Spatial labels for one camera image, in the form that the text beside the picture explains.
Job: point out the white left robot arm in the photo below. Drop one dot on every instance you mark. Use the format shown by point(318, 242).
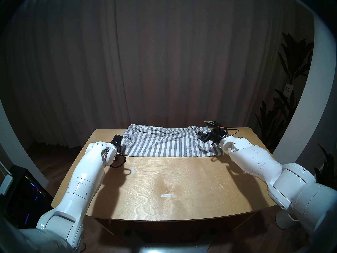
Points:
point(84, 181)

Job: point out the black computer tower with lights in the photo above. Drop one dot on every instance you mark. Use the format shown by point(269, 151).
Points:
point(26, 199)

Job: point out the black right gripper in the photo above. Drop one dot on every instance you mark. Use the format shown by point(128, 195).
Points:
point(217, 135)

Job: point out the white round plant pot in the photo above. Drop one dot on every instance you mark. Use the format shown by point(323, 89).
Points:
point(284, 222)

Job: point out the tall dark leafy plant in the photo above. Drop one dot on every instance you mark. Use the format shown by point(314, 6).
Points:
point(295, 57)

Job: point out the white paper plant tag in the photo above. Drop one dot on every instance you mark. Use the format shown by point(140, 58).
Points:
point(288, 89)

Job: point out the white curved arch pillar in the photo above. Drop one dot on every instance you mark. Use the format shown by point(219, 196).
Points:
point(313, 97)
point(15, 149)

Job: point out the small white box device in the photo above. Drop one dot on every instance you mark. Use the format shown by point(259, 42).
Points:
point(5, 184)

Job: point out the dark plant in white pot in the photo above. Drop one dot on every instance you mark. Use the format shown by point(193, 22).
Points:
point(327, 173)

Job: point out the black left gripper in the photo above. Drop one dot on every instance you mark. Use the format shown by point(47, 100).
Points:
point(119, 143)

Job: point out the grey white striped t-shirt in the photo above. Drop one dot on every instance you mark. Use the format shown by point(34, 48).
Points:
point(168, 145)

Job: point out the brown pleated curtain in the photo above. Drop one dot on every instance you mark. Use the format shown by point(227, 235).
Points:
point(171, 57)

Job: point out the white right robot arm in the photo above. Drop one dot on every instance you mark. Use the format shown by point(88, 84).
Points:
point(263, 163)

